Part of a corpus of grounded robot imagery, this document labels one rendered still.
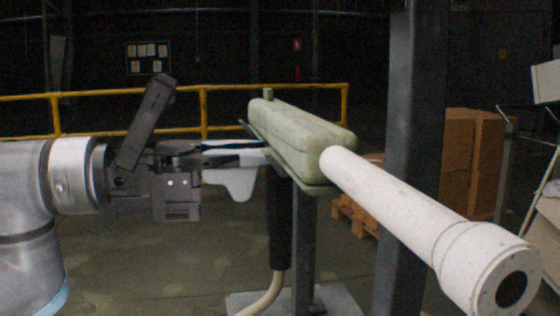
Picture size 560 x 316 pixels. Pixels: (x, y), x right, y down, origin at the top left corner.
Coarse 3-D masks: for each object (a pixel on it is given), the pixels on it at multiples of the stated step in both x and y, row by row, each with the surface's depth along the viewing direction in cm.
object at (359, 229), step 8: (336, 200) 301; (336, 208) 297; (344, 208) 285; (336, 216) 298; (344, 216) 299; (352, 216) 273; (464, 216) 264; (480, 216) 262; (488, 216) 262; (512, 216) 269; (352, 224) 274; (360, 224) 263; (504, 224) 268; (352, 232) 274; (360, 232) 264; (368, 232) 264; (376, 232) 244
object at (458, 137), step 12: (456, 120) 243; (468, 120) 246; (444, 132) 243; (456, 132) 246; (468, 132) 248; (444, 144) 245; (456, 144) 248; (468, 144) 250; (444, 156) 247; (456, 156) 250; (468, 156) 253; (444, 168) 250; (456, 168) 252; (468, 168) 255
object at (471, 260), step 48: (288, 144) 31; (336, 144) 28; (288, 192) 46; (336, 192) 28; (384, 192) 18; (288, 240) 48; (432, 240) 14; (480, 240) 12; (480, 288) 11; (528, 288) 11
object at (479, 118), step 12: (480, 120) 247; (492, 120) 248; (516, 120) 256; (480, 132) 247; (492, 132) 251; (480, 144) 249; (492, 144) 253; (480, 156) 251; (492, 156) 255; (480, 168) 254
